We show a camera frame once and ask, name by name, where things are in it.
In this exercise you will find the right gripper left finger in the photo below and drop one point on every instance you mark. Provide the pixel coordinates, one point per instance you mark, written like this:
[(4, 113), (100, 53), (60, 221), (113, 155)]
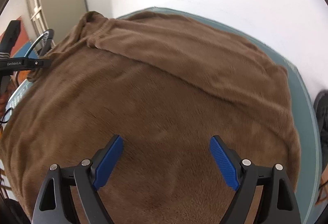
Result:
[(55, 202)]

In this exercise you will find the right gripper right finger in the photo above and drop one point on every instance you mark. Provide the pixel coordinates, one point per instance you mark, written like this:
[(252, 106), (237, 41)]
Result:
[(277, 203)]

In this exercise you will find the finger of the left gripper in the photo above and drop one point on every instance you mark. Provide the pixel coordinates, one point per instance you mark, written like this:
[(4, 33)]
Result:
[(38, 63)]

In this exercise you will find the brown fleece garment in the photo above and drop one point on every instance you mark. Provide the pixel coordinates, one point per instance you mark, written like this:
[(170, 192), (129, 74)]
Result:
[(166, 84)]

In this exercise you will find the person's left hand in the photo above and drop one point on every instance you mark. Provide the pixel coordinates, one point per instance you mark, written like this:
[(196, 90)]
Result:
[(3, 103)]

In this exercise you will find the green table mat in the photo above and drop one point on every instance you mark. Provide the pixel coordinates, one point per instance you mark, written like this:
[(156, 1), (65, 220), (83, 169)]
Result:
[(302, 110)]

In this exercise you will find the black jacket on chair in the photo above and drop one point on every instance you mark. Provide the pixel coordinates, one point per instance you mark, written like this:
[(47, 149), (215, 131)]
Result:
[(320, 107)]

